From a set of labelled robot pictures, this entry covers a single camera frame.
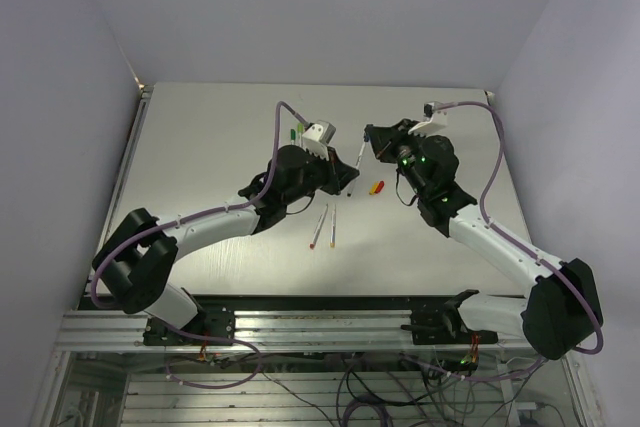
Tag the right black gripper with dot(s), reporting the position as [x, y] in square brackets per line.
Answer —
[384, 140]

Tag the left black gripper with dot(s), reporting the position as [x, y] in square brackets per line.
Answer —
[338, 174]

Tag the blue end white pen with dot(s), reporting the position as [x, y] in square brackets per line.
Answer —
[359, 159]

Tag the red pen cap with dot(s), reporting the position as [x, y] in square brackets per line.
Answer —
[379, 187]

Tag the light green end pen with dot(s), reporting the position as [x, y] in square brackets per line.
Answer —
[299, 133]

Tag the red end white pen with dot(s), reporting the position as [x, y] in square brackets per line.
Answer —
[319, 227]

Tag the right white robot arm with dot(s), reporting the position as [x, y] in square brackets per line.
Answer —
[559, 307]

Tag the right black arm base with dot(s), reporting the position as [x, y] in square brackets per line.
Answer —
[444, 325]

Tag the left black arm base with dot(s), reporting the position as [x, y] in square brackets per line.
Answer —
[184, 322]

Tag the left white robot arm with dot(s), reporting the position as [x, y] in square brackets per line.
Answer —
[136, 261]

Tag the yellow end white pen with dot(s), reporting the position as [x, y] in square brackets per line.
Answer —
[333, 226]

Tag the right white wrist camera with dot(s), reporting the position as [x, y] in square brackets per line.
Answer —
[433, 120]

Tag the aluminium rail frame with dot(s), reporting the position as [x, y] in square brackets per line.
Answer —
[306, 362]

